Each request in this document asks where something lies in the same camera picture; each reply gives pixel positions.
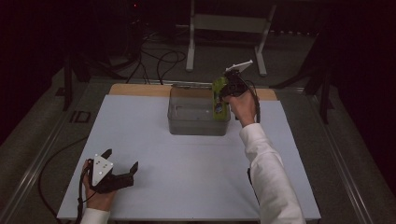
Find white table cover sheet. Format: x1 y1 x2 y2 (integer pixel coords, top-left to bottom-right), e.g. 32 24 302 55
56 94 322 222

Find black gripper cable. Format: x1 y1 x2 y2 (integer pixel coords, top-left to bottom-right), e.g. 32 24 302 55
37 135 95 224
233 79 262 124

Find transparent grey plastic box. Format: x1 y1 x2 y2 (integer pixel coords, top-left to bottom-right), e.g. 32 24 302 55
166 82 232 137

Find black metal stand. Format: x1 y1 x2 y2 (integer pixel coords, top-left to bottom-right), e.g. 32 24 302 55
269 31 335 125
55 50 127 112

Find person's right hand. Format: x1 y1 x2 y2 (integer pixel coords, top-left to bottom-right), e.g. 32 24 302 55
223 89 259 128

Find white metal stand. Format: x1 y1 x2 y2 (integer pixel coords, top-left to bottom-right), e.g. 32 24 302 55
185 0 277 77

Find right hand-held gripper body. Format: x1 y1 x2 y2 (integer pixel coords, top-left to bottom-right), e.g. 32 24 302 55
219 59 254 98

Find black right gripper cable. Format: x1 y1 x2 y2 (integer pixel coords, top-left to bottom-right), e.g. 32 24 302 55
233 79 262 124

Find person's left hand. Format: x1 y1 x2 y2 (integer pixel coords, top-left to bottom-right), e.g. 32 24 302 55
81 159 119 213

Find black floor cables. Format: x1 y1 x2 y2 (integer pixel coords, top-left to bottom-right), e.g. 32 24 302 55
125 27 189 86

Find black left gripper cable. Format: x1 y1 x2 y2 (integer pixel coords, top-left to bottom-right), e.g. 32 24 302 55
37 135 95 224

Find green clown phone case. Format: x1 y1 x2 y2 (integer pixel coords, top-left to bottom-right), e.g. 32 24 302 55
212 76 232 121

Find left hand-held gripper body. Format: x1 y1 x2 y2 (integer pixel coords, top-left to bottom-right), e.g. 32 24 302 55
88 153 135 195

